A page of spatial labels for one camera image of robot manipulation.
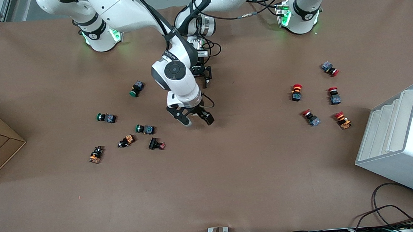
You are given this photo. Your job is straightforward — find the brown paper table cover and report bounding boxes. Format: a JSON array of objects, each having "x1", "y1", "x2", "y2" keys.
[{"x1": 0, "y1": 0, "x2": 413, "y2": 232}]

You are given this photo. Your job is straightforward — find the red emergency stop button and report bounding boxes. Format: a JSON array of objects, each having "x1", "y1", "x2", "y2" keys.
[{"x1": 290, "y1": 83, "x2": 304, "y2": 102}]

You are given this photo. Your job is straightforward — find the red pushbutton with blue block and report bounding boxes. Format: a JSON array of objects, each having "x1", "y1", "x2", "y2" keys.
[
  {"x1": 328, "y1": 86, "x2": 341, "y2": 106},
  {"x1": 301, "y1": 108, "x2": 321, "y2": 128},
  {"x1": 321, "y1": 60, "x2": 340, "y2": 78}
]

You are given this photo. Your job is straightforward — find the red button with orange block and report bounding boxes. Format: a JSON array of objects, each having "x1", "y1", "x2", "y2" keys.
[{"x1": 334, "y1": 111, "x2": 353, "y2": 131}]

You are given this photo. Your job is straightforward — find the white stepped storage rack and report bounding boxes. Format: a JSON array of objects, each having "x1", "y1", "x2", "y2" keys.
[{"x1": 349, "y1": 81, "x2": 413, "y2": 210}]

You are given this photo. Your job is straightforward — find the green pushbutton switch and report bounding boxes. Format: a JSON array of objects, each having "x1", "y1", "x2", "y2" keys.
[
  {"x1": 135, "y1": 123, "x2": 155, "y2": 136},
  {"x1": 96, "y1": 111, "x2": 118, "y2": 125},
  {"x1": 128, "y1": 81, "x2": 145, "y2": 98}
]

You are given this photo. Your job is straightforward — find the black switch with pink block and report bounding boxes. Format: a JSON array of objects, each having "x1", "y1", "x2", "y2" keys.
[{"x1": 147, "y1": 136, "x2": 166, "y2": 151}]

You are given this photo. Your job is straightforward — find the black and orange switch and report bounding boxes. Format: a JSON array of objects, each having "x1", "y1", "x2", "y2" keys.
[
  {"x1": 87, "y1": 146, "x2": 105, "y2": 165},
  {"x1": 117, "y1": 134, "x2": 136, "y2": 149}
]

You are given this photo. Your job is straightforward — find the black left arm base cable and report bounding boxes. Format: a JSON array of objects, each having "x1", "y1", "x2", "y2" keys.
[{"x1": 201, "y1": 0, "x2": 284, "y2": 24}]

